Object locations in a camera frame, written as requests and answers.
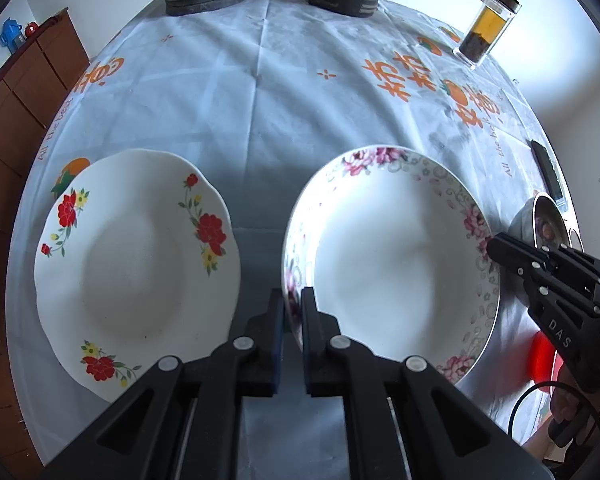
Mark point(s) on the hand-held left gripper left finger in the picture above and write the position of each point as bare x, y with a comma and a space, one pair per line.
278, 355

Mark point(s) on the grey enamel bowl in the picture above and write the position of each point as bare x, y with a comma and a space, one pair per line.
530, 225

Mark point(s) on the printed white tablecloth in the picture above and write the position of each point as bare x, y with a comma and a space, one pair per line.
290, 110

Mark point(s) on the small red object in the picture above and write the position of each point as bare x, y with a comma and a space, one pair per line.
31, 30

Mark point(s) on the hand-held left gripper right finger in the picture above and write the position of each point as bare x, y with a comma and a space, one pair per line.
306, 360

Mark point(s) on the glass tea bottle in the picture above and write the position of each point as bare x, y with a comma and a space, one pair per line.
485, 30

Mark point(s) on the red plastic stool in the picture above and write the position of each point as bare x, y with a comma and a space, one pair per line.
542, 365

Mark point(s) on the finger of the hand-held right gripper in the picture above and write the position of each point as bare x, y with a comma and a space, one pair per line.
517, 260
587, 272

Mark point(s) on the black smartphone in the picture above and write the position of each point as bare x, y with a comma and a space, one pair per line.
547, 170

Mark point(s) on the person's right hand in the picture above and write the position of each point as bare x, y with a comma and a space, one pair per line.
565, 405

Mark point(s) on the white plate red flowers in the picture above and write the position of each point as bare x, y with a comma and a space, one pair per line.
130, 270

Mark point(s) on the white plate pink floral rim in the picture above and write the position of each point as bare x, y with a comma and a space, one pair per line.
395, 260

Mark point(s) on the brown wooden cabinet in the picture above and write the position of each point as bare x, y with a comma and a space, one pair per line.
15, 110

